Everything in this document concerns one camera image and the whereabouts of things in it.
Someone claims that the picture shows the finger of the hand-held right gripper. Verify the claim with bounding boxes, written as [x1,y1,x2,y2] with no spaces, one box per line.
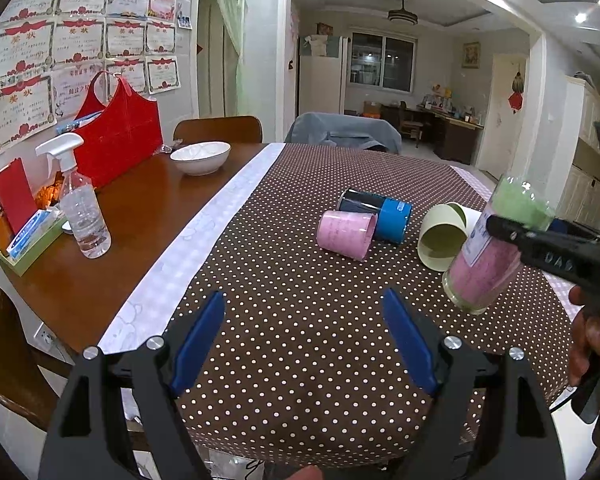
[485,214,532,261]
[550,217,600,242]

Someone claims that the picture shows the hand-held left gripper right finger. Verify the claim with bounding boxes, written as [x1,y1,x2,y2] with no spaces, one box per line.
[382,288,572,480]

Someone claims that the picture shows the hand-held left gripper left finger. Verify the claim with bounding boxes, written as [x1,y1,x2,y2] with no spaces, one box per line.
[37,291,226,480]

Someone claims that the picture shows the glass cup pink green filling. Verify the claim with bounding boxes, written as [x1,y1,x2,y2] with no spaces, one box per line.
[442,175,558,316]

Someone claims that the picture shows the light green cup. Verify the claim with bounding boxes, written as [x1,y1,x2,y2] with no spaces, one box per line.
[417,202,481,273]

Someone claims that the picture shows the blue cup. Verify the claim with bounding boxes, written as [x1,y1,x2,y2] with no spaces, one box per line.
[337,188,413,245]

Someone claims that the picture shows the person's right hand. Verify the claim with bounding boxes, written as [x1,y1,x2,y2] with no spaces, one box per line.
[567,285,600,387]

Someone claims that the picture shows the white door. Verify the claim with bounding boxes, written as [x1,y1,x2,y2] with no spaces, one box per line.
[479,52,529,177]

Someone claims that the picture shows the dark wooden desk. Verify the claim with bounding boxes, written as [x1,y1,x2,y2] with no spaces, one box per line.
[380,102,485,164]

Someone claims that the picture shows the brown polka dot tablecloth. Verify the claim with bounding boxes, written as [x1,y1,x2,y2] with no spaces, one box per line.
[97,142,578,471]

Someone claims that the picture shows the red door decoration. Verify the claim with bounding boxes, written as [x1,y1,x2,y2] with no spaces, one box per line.
[507,71,527,114]

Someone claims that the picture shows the dark desk chair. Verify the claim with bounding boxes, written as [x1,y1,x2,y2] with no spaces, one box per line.
[398,101,426,149]

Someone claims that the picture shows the clear spray bottle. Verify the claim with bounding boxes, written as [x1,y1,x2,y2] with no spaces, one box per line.
[35,133,112,259]

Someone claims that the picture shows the white bowl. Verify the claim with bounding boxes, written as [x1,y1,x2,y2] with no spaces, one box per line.
[170,141,232,177]

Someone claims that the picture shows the framed picture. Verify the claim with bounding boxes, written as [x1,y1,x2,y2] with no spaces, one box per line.
[462,41,482,70]

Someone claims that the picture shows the green tray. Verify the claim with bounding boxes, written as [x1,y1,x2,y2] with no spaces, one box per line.
[0,210,69,277]

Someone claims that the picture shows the chair with grey cloth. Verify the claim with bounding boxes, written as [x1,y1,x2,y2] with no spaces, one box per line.
[285,112,403,154]

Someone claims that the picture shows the wooden chair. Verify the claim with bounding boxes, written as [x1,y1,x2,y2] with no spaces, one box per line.
[0,276,77,432]
[173,115,264,145]

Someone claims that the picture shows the blue white tissue packet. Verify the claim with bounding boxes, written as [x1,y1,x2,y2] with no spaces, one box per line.
[7,208,61,262]

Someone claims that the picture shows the window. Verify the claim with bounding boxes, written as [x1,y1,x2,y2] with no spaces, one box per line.
[351,32,415,94]

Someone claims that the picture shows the red bag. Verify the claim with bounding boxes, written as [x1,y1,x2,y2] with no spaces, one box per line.
[72,71,163,190]

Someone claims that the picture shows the red envelope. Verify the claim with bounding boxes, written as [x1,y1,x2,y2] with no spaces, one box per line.
[0,158,39,237]

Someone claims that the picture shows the white refrigerator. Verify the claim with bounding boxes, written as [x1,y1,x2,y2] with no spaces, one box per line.
[298,35,351,117]

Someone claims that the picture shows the ceiling fan light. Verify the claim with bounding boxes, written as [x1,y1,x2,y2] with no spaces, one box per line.
[387,0,420,25]

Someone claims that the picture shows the green curtain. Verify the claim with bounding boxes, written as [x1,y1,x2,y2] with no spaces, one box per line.
[202,0,249,117]

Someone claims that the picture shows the black cable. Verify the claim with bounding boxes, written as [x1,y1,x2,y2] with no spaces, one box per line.
[550,389,581,414]

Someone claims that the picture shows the wall socket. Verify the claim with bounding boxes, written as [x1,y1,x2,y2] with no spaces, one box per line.
[32,322,61,356]

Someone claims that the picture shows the wall of certificates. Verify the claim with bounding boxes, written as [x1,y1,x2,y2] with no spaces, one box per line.
[0,0,182,154]

